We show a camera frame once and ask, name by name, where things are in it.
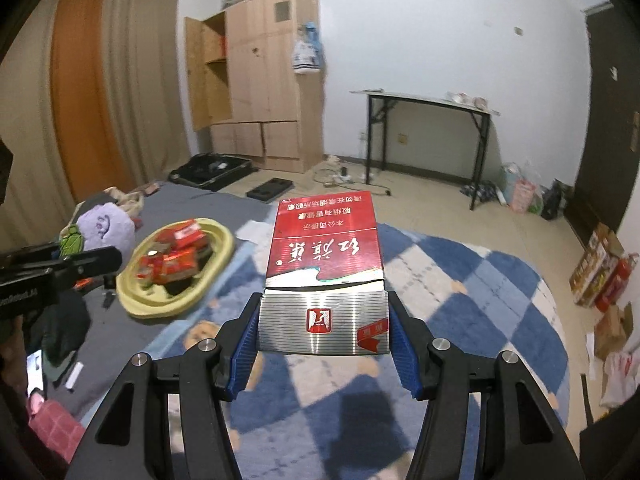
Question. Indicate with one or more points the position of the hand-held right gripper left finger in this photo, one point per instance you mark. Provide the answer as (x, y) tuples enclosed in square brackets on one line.
[(242, 360)]

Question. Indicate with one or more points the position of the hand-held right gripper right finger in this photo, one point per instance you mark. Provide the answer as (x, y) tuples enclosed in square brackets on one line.
[(405, 355)]

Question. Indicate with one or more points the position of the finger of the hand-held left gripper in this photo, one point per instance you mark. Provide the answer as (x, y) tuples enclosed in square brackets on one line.
[(30, 255), (95, 261)]

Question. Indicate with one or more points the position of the pile of red cigarette packs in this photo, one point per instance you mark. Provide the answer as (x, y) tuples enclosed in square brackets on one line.
[(172, 255)]

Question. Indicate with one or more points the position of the yellow plastic basin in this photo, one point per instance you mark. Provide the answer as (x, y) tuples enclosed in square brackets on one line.
[(210, 260)]

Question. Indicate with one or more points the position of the red silver cigarette pack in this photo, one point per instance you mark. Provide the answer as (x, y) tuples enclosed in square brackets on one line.
[(325, 260)]

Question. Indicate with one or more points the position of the purple eggplant plush toy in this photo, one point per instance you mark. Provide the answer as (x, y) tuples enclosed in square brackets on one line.
[(107, 225)]

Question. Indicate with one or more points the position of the dark clothing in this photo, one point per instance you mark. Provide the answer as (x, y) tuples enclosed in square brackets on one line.
[(65, 325)]

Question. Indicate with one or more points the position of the beige cloth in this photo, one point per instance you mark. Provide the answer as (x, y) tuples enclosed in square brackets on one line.
[(125, 200)]

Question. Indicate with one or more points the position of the blue checkered blanket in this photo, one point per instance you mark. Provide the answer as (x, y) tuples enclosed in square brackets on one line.
[(475, 310)]

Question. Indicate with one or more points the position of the white lighter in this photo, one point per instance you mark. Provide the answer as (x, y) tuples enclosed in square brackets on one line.
[(74, 376)]

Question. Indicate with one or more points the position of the grey bed sheet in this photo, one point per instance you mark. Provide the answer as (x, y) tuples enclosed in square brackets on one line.
[(200, 205)]

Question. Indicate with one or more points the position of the pink cloth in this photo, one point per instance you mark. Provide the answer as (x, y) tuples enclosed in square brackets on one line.
[(52, 420)]

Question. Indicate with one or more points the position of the white paper sheet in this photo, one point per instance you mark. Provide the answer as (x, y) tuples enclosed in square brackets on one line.
[(255, 231)]

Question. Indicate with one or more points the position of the open black suitcase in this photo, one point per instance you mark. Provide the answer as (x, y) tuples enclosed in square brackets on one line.
[(210, 172)]

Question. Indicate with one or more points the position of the black foam tray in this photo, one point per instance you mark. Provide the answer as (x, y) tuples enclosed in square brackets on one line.
[(270, 190)]

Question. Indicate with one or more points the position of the orange curtain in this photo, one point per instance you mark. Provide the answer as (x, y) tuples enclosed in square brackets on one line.
[(85, 85)]

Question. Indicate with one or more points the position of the plaid cloth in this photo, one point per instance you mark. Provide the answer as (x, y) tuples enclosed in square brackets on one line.
[(480, 194)]

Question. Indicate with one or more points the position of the beige curtain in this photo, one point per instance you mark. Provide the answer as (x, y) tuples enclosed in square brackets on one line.
[(150, 85)]

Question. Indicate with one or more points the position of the pink plastic bag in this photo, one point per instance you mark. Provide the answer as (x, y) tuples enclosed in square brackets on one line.
[(522, 195)]

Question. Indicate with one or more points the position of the white translucent plastic bag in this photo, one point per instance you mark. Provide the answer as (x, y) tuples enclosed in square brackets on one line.
[(511, 175)]

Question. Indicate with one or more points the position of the brown cardboard box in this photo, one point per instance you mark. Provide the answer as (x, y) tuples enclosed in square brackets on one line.
[(612, 330)]

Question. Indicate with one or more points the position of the printed cardboard box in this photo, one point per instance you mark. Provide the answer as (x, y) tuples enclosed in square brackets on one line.
[(595, 265)]

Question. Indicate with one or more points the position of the black bag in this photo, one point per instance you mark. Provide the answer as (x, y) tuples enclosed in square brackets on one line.
[(554, 200)]

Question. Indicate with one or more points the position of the white red-printed plastic bag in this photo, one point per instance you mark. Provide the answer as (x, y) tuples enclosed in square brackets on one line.
[(620, 380)]

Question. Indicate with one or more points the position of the red fire extinguisher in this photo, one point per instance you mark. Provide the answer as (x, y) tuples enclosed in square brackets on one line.
[(617, 280)]

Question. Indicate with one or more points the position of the wooden wardrobe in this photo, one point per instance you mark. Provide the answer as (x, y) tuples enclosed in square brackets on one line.
[(270, 85)]

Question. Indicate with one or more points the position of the black folding table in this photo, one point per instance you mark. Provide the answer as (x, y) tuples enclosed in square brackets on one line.
[(425, 100)]

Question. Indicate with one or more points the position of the clear plastic packaging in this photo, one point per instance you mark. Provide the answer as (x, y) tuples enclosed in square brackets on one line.
[(467, 99)]

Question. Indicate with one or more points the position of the white hanging plastic bag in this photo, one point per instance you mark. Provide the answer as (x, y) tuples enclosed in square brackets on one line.
[(306, 57)]

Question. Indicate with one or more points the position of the dark brown door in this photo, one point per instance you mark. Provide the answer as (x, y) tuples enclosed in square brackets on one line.
[(605, 135)]

